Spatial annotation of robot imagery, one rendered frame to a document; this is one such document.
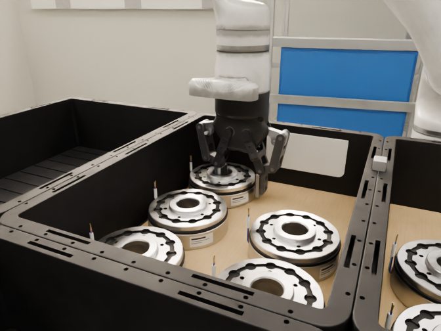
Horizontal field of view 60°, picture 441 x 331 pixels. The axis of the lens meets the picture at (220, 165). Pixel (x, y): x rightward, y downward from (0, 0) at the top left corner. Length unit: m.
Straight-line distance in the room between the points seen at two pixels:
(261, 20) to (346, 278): 0.32
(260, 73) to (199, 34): 2.84
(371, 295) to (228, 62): 0.33
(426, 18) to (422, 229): 0.33
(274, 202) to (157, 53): 2.99
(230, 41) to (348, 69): 1.82
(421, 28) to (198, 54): 2.75
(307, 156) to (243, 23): 0.23
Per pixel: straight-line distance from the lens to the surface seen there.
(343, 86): 2.30
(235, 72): 0.49
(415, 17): 0.71
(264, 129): 0.52
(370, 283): 0.28
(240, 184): 0.55
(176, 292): 0.26
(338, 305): 0.26
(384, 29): 3.15
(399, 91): 2.32
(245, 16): 0.49
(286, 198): 0.59
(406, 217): 0.59
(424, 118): 0.77
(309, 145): 0.60
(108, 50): 3.73
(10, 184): 0.72
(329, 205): 0.58
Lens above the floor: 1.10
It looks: 23 degrees down
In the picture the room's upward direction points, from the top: straight up
